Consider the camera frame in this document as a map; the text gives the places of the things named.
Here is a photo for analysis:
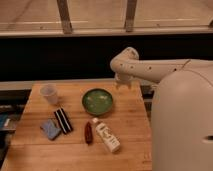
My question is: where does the white lotion bottle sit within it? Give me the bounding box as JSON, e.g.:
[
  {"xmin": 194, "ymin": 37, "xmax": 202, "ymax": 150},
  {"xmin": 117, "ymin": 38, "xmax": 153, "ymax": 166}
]
[{"xmin": 92, "ymin": 118, "xmax": 121, "ymax": 153}]

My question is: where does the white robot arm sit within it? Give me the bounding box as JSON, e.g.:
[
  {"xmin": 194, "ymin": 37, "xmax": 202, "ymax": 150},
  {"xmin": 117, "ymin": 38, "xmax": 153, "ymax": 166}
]
[{"xmin": 110, "ymin": 47, "xmax": 213, "ymax": 171}]

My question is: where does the green ceramic bowl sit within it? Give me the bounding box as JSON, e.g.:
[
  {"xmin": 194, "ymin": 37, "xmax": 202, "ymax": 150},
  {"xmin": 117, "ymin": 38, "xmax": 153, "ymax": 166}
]
[{"xmin": 82, "ymin": 88, "xmax": 113, "ymax": 116}]

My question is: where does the dark red snack bar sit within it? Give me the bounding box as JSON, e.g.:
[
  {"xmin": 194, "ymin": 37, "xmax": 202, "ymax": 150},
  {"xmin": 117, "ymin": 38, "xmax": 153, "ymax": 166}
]
[{"xmin": 84, "ymin": 122, "xmax": 93, "ymax": 145}]

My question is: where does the black white striped box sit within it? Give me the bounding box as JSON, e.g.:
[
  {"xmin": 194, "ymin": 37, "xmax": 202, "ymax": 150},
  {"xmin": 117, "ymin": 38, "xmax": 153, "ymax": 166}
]
[{"xmin": 54, "ymin": 108, "xmax": 73, "ymax": 134}]

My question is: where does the clear plastic cup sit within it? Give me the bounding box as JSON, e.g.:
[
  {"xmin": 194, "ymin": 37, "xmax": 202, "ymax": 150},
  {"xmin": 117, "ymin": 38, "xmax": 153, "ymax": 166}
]
[{"xmin": 40, "ymin": 84, "xmax": 58, "ymax": 105}]

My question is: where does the blue sponge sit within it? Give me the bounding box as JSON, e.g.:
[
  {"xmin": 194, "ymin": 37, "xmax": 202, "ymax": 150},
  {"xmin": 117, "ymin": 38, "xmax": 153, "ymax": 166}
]
[{"xmin": 41, "ymin": 119, "xmax": 61, "ymax": 140}]

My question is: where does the right window frame post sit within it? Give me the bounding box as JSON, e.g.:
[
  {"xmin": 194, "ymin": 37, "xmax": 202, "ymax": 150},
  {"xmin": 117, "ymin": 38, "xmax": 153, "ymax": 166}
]
[{"xmin": 124, "ymin": 0, "xmax": 137, "ymax": 32}]

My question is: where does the window frame post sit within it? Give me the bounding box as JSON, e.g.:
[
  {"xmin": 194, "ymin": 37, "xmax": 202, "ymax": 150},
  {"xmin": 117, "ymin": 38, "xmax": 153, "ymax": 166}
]
[
  {"xmin": 57, "ymin": 0, "xmax": 72, "ymax": 34},
  {"xmin": 124, "ymin": 0, "xmax": 137, "ymax": 32}
]

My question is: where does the left window frame post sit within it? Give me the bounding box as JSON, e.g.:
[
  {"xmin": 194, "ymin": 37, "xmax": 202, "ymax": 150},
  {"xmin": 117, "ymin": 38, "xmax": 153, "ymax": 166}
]
[{"xmin": 57, "ymin": 0, "xmax": 72, "ymax": 34}]

